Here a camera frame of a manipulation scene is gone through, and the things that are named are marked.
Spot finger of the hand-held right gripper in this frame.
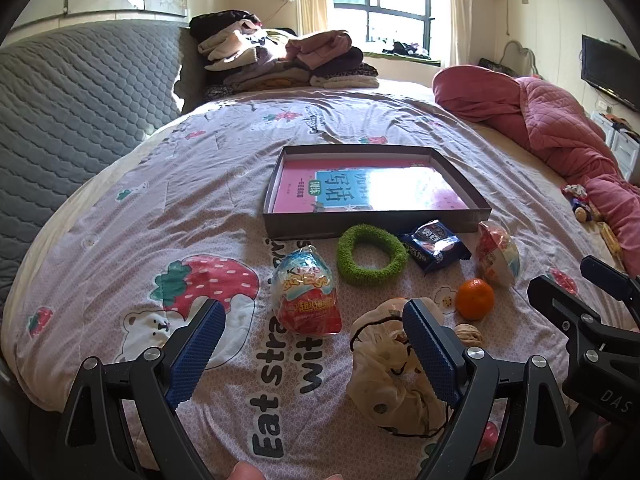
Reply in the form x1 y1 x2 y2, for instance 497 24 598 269
580 255 640 333
527 274 613 386

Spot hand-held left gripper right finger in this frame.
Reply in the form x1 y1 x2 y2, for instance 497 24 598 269
401 298 581 480

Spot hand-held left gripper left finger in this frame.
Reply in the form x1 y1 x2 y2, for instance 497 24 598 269
55 299 228 480

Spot brown walnut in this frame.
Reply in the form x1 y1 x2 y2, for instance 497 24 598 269
454 323 485 347

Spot orange tangerine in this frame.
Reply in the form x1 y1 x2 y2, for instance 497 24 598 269
455 278 495 321

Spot plastic-wrapped toy egg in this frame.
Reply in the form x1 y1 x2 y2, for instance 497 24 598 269
271 245 343 336
475 220 522 288

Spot blue cookie packet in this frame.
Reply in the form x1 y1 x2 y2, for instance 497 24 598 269
398 219 472 276

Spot green fuzzy ring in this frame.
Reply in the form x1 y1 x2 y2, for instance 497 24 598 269
336 224 410 288

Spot grey shallow cardboard box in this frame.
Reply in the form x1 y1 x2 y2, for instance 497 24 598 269
262 144 493 240

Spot person's left hand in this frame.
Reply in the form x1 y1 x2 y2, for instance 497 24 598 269
227 461 264 480

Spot yellow packet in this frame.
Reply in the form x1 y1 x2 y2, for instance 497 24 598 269
599 224 624 252

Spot small blue toy figure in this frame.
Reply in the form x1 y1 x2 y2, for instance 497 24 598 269
571 197 604 223

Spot white drawer cabinet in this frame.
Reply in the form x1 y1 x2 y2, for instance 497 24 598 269
592 110 640 181

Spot pink quilted comforter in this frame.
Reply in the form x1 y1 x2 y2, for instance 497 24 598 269
431 64 640 281

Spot black television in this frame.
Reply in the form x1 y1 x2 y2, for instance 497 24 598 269
581 35 640 111

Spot black bag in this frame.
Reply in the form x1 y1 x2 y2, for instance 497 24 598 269
477 57 518 78

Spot dark clothes on windowsill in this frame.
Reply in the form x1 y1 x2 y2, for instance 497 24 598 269
392 40 431 59

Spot green windowsill mat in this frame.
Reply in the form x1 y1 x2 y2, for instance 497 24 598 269
359 50 442 67

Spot grey quilted headboard cover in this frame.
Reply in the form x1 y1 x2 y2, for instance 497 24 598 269
0 22 183 311

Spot pile of folded clothes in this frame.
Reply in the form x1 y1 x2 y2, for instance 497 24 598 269
189 10 381 101

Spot white heart-shaped wire frame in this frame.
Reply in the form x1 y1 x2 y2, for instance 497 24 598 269
501 39 537 77

